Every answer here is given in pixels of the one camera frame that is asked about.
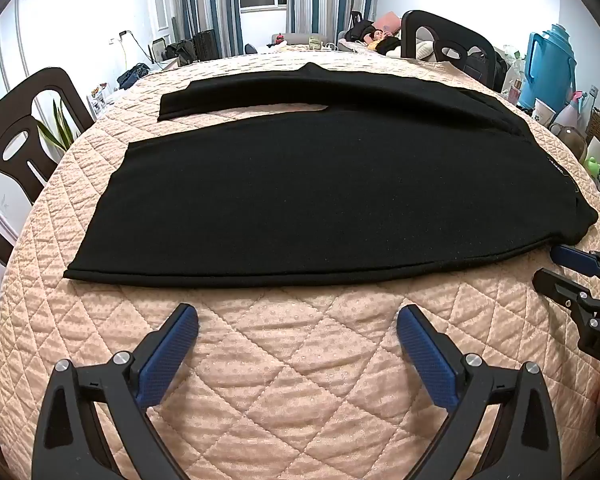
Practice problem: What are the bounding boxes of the white plastic bag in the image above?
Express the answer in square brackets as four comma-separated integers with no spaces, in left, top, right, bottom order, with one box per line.
[500,45,527,92]

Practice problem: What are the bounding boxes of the blue bag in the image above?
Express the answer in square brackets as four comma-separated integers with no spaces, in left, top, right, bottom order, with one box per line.
[117,62,152,89]

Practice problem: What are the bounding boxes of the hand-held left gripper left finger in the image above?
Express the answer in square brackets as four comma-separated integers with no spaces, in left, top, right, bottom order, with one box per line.
[31,303,201,480]

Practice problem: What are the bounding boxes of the blue thermos jug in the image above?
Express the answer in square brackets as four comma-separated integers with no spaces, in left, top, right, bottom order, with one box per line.
[524,23,578,107]

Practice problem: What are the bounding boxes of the peach quilted blanket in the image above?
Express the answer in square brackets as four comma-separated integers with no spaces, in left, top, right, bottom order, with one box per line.
[0,42,600,480]

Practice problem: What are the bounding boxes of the white cushion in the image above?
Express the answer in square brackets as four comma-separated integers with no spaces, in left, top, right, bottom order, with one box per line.
[414,27,440,63]

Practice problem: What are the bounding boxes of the dark chair with handle cutout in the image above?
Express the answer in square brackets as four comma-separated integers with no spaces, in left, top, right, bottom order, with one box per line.
[400,10,497,92]

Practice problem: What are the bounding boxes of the black bag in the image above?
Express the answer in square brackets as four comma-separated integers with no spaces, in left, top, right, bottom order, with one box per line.
[165,39,196,62]

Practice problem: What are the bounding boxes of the black ribbed heater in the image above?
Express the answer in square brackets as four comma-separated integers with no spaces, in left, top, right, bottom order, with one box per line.
[192,30,217,61]

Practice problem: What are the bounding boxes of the glass jar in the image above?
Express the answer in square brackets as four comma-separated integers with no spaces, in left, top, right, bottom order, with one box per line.
[550,122,588,162]

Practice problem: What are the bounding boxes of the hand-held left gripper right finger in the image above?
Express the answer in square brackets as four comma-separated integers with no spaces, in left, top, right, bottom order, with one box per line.
[396,304,563,480]

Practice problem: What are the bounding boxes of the white paper cup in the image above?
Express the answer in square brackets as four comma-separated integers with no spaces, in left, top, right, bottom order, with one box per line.
[532,97,557,126]

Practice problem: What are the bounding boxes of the black pants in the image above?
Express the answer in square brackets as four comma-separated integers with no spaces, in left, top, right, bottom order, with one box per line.
[62,61,600,288]

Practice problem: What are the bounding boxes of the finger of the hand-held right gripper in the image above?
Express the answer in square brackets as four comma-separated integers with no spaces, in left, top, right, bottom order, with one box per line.
[532,267,600,320]
[550,244,600,282]

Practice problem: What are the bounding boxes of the pink pillow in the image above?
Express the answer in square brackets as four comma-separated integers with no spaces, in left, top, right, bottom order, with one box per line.
[375,10,403,34]

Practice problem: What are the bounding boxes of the green plant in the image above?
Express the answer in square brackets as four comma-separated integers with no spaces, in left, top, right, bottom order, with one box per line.
[37,100,82,155]

